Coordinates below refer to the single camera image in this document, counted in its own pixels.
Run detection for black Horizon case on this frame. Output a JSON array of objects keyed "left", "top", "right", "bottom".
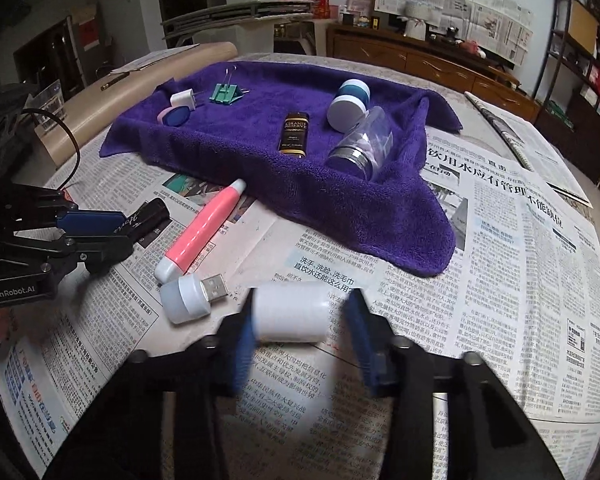
[{"left": 114, "top": 197, "right": 170, "bottom": 244}]

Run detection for white USB night light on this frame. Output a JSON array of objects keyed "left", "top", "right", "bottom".
[{"left": 159, "top": 274, "right": 227, "bottom": 325}]

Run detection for white cylindrical jar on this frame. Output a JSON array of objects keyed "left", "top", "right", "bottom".
[{"left": 252, "top": 282, "right": 330, "bottom": 344}]

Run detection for pink and white pen tool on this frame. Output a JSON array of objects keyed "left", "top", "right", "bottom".
[{"left": 155, "top": 179, "right": 246, "bottom": 285}]

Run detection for black and gold small bottle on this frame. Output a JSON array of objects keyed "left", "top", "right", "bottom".
[{"left": 278, "top": 112, "right": 310, "bottom": 158}]

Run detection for beige padded bench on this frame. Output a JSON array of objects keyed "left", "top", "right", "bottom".
[{"left": 64, "top": 41, "right": 237, "bottom": 145}]

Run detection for drinking glass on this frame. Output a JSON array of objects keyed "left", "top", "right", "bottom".
[{"left": 31, "top": 79, "right": 66, "bottom": 134}]

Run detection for black pen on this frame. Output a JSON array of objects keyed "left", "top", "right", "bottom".
[{"left": 100, "top": 72, "right": 130, "bottom": 91}]

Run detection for newspaper sheets on table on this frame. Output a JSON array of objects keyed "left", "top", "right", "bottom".
[{"left": 0, "top": 133, "right": 600, "bottom": 479}]

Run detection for white USB charger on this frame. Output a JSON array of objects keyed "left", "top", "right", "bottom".
[{"left": 170, "top": 89, "right": 197, "bottom": 110}]

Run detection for paper sheet on bench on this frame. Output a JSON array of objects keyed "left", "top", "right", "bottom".
[{"left": 111, "top": 44, "right": 197, "bottom": 75}]

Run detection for clear plastic bottle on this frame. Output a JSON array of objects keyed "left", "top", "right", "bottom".
[{"left": 325, "top": 106, "right": 393, "bottom": 181}]

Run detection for green binder clip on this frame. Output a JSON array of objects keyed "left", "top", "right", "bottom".
[{"left": 209, "top": 65, "right": 249, "bottom": 105}]

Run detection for purple towel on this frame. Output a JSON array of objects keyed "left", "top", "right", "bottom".
[{"left": 100, "top": 61, "right": 462, "bottom": 276}]

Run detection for white cap jar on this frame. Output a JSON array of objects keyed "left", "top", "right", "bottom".
[{"left": 327, "top": 94, "right": 367, "bottom": 133}]

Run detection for folded newspaper stack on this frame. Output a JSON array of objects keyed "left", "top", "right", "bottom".
[{"left": 464, "top": 91, "right": 592, "bottom": 208}]

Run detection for teal and white jar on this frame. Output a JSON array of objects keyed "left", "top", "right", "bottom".
[{"left": 337, "top": 78, "right": 370, "bottom": 107}]

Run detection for wooden TV cabinet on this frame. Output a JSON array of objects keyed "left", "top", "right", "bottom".
[{"left": 326, "top": 25, "right": 540, "bottom": 122}]

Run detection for stacked folding boards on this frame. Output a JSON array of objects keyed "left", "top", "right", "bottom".
[{"left": 162, "top": 0, "right": 314, "bottom": 41}]

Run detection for dark wooden shelf unit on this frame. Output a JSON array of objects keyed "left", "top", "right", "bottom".
[{"left": 532, "top": 0, "right": 600, "bottom": 182}]

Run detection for black cable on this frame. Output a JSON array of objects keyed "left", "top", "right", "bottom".
[{"left": 19, "top": 107, "right": 82, "bottom": 192}]

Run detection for newspapers on wall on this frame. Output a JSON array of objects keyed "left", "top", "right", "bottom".
[{"left": 374, "top": 0, "right": 533, "bottom": 66}]

